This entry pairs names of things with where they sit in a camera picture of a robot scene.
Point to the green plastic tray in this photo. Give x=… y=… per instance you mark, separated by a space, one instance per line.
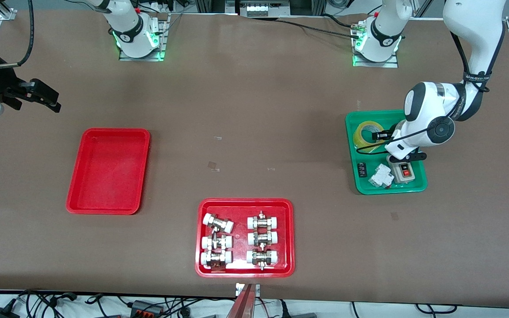
x=369 y=187

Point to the grey orange connector box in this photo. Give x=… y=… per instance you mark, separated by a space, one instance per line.
x=146 y=308

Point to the reddish metal pole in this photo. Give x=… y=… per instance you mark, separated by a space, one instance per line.
x=242 y=307

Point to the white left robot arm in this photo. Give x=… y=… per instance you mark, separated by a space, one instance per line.
x=475 y=39

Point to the grey power strip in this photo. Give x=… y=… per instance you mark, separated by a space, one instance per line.
x=261 y=9

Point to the red tray holding valves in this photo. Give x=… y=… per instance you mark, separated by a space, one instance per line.
x=240 y=238

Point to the empty red plastic tray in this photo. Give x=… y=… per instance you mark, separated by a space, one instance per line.
x=108 y=171

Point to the white circuit breaker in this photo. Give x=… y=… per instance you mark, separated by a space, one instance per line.
x=380 y=176

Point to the grey push-button switch box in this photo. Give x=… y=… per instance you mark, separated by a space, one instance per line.
x=404 y=173

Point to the yellow tape roll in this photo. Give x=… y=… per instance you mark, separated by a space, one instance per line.
x=360 y=137

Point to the black power adapter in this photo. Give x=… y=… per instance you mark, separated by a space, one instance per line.
x=0 y=312

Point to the aluminium left arm base plate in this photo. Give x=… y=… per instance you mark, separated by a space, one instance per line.
x=376 y=64

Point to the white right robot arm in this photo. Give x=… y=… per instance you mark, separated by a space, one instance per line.
x=128 y=26

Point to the small black terminal block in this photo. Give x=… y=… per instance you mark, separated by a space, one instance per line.
x=362 y=170

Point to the small metal bracket plate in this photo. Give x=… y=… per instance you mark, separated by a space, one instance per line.
x=256 y=289

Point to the tilted metal valve white caps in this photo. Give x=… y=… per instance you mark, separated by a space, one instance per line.
x=218 y=223

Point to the black floor plug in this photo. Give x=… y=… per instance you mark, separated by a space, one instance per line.
x=296 y=314

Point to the aluminium right arm base plate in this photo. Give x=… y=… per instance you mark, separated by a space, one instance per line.
x=142 y=56

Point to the brown square tape scrap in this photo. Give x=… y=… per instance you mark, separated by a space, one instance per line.
x=212 y=165

